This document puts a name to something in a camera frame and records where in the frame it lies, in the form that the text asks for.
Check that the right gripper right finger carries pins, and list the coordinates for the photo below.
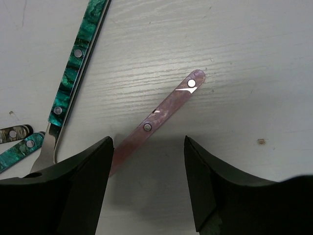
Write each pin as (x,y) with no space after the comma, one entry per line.
(228,201)

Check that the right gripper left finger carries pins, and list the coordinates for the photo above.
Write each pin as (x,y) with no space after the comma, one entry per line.
(63,199)

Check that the teal handled fork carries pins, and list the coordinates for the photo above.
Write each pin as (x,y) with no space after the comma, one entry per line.
(74,73)

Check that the teal handled spoon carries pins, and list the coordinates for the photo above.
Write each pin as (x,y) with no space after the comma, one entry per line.
(21,150)

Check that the pink handled fork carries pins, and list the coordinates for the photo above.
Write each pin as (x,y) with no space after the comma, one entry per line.
(175,100)

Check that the dark handled spoon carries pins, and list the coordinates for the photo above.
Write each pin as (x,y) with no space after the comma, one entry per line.
(15,133)

